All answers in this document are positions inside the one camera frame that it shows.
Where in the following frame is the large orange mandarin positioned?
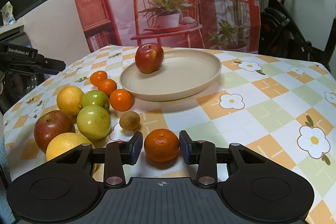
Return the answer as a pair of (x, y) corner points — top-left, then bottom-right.
(144, 128), (179, 162)

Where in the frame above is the red apple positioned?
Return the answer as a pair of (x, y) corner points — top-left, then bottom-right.
(34, 110), (76, 153)
(135, 43), (164, 74)

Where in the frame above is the brown kiwi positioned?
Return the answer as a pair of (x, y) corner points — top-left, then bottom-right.
(119, 111), (140, 131)

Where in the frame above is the green apple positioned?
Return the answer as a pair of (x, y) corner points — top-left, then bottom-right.
(81, 90), (110, 110)
(76, 105), (111, 140)

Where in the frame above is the small orange mandarin near plate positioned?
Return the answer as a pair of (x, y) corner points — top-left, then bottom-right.
(109, 89), (133, 112)

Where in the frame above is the yellow orange fruit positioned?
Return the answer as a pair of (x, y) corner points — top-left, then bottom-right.
(46, 132), (95, 161)

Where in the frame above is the small orange mandarin middle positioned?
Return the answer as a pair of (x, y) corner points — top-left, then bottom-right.
(97, 79), (117, 97)

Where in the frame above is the yellow lemon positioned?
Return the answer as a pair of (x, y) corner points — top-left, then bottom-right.
(56, 86), (84, 117)

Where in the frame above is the small orange mandarin far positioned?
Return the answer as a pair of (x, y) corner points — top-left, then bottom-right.
(89, 71), (108, 86)

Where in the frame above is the beige round plate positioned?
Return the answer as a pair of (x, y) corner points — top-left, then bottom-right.
(120, 49), (222, 102)

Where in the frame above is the checkered floral tablecloth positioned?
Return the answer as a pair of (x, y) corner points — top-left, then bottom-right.
(4, 46), (335, 223)

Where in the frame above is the black exercise bike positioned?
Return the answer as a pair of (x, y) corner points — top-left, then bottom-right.
(258, 0), (335, 69)

